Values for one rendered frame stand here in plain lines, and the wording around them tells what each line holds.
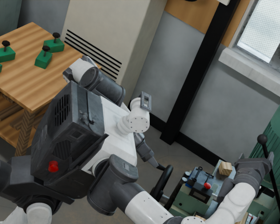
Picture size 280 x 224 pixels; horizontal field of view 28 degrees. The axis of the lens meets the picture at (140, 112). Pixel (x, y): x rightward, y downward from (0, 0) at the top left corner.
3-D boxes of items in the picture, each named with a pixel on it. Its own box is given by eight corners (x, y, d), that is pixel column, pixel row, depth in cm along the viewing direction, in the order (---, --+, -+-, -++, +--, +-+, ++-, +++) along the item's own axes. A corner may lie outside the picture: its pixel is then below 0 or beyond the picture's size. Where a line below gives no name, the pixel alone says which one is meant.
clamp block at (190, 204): (183, 183, 240) (190, 169, 234) (211, 198, 238) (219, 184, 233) (171, 205, 228) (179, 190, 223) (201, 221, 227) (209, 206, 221)
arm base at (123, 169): (121, 222, 168) (90, 211, 163) (109, 199, 179) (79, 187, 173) (148, 183, 166) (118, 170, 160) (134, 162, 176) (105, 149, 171)
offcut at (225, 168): (218, 166, 250) (221, 161, 248) (227, 168, 251) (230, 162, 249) (219, 174, 247) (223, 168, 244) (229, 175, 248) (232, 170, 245)
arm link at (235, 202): (259, 190, 172) (239, 212, 162) (249, 209, 177) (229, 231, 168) (242, 178, 174) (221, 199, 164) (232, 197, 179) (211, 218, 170)
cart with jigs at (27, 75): (19, 84, 393) (35, 6, 353) (82, 127, 378) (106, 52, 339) (-53, 124, 344) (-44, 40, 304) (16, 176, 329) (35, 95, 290)
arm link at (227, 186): (263, 182, 177) (255, 204, 168) (251, 204, 183) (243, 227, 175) (230, 166, 179) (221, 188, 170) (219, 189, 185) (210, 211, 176)
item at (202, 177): (191, 172, 233) (196, 163, 230) (215, 184, 232) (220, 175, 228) (181, 191, 223) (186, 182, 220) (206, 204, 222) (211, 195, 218)
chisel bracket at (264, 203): (234, 196, 227) (243, 182, 221) (266, 212, 225) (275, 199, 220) (230, 207, 221) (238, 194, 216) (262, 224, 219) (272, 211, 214)
